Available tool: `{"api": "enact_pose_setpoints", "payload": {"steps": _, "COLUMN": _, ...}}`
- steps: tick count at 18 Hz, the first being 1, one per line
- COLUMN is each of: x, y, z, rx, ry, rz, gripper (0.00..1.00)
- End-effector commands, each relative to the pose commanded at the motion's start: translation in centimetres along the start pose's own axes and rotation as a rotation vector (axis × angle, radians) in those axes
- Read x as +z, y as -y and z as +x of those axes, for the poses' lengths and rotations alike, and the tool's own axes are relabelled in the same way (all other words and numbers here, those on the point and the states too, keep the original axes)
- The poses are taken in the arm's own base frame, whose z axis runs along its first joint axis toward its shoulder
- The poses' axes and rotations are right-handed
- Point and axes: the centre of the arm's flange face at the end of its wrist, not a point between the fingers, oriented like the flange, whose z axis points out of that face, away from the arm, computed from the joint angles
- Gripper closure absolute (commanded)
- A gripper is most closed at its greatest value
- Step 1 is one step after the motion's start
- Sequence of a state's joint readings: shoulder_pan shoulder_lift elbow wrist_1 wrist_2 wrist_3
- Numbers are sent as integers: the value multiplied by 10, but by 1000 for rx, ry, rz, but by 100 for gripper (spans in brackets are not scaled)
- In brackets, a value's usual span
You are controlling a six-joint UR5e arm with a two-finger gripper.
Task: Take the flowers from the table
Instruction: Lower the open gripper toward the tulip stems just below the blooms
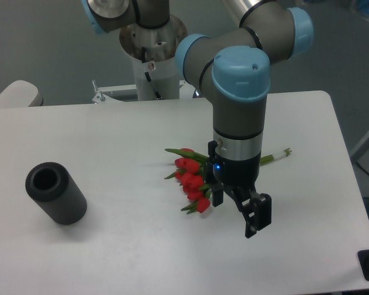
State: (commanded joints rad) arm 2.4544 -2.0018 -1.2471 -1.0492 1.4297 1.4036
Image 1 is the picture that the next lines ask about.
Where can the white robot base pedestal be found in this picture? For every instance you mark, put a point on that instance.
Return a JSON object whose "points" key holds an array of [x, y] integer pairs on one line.
{"points": [[151, 49]]}

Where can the red tulip bouquet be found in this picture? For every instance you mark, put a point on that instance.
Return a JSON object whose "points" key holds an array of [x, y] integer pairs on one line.
{"points": [[190, 174]]}

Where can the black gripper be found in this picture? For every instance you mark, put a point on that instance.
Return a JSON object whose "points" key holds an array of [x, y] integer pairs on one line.
{"points": [[237, 178]]}

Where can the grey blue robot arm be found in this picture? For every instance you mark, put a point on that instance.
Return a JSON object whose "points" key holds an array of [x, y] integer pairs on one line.
{"points": [[231, 71]]}

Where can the white chair backrest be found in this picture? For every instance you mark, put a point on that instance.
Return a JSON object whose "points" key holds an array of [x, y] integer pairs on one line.
{"points": [[20, 94]]}

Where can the dark grey cylindrical vase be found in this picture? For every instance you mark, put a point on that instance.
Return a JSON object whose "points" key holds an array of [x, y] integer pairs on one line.
{"points": [[51, 187]]}

